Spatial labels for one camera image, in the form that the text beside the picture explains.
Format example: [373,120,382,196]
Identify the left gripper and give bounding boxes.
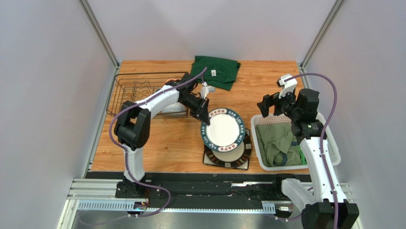
[180,94,211,126]

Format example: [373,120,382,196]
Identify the green rimmed round plate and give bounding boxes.
[200,108,245,153]

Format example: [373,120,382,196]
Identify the brown rimmed round plate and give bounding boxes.
[204,135,253,168]

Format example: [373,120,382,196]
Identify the square floral plate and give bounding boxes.
[203,128,251,171]

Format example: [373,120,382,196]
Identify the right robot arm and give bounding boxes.
[257,89,359,229]

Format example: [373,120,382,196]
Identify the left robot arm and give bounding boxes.
[109,72,210,198]

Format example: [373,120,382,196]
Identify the white ribbed bowl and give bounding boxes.
[161,103,186,114]

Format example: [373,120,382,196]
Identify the olive green shirt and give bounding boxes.
[255,123,301,167]

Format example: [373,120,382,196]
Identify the dark green folded shirt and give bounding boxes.
[190,55,241,91]

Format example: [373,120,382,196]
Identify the bright green cloth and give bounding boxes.
[298,149,307,165]

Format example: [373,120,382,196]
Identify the white laundry basket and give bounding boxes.
[250,112,342,172]

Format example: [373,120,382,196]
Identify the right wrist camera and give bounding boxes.
[277,74,297,98]

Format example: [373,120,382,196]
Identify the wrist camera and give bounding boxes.
[277,74,297,98]
[200,83,215,99]

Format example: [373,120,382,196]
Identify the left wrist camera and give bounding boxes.
[200,83,215,99]

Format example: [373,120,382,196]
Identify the black wire dish rack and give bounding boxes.
[106,72,185,116]

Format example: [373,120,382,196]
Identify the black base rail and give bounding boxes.
[85,172,311,211]

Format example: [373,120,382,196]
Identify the right aluminium frame post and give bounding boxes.
[300,0,346,71]

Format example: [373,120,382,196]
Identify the aluminium frame post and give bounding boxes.
[78,0,120,69]
[300,0,346,71]

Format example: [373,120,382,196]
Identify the left aluminium frame post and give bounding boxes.
[78,0,120,69]

